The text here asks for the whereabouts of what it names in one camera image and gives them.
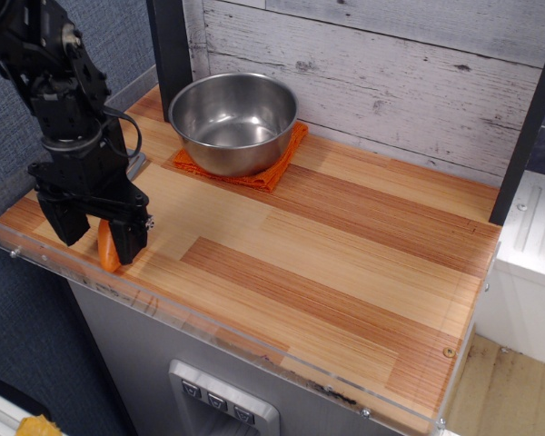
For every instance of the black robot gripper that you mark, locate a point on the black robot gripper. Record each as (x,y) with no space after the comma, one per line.
(87,177)

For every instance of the orange toy carrot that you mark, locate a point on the orange toy carrot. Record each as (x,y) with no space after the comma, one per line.
(108,256)

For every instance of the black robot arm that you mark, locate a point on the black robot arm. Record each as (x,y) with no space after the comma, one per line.
(42,53)

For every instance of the silver metal bowl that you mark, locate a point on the silver metal bowl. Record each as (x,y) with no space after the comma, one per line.
(235,124)

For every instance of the grey toy fridge cabinet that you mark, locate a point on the grey toy fridge cabinet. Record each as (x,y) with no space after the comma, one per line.
(138,351)

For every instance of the orange folded cloth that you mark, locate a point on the orange folded cloth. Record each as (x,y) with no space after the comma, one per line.
(264,181)

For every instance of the yellow tape object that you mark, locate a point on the yellow tape object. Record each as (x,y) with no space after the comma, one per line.
(37,426)

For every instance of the silver dispenser button panel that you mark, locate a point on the silver dispenser button panel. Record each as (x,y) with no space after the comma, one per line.
(222,402)

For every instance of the clear acrylic table guard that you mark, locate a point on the clear acrylic table guard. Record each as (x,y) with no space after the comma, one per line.
(351,278)

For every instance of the white ribbed box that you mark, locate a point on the white ribbed box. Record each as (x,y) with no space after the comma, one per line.
(511,309)

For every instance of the green handled grey spatula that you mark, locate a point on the green handled grey spatula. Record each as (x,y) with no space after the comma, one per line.
(136,161)

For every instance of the black left vertical post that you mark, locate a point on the black left vertical post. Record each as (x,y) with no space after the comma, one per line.
(171,49)

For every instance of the black vertical post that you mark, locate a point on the black vertical post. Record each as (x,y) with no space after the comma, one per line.
(171,49)
(521,154)

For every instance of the black right vertical post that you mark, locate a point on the black right vertical post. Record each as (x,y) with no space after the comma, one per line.
(521,154)

